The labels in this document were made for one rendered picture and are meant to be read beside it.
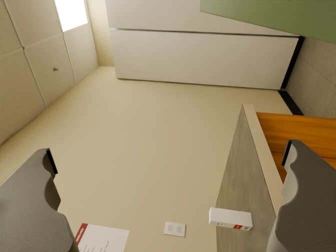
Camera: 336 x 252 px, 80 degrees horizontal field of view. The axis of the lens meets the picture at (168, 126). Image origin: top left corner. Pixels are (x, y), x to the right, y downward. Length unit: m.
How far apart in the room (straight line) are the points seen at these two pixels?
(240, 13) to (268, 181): 0.43
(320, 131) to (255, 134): 0.26
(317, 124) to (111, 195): 1.15
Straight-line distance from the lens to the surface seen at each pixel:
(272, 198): 0.52
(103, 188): 1.45
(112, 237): 1.26
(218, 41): 2.54
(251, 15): 0.18
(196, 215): 1.30
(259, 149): 0.63
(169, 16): 2.51
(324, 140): 0.83
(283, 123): 0.84
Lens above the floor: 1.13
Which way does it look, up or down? 6 degrees up
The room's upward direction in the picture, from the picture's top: 84 degrees counter-clockwise
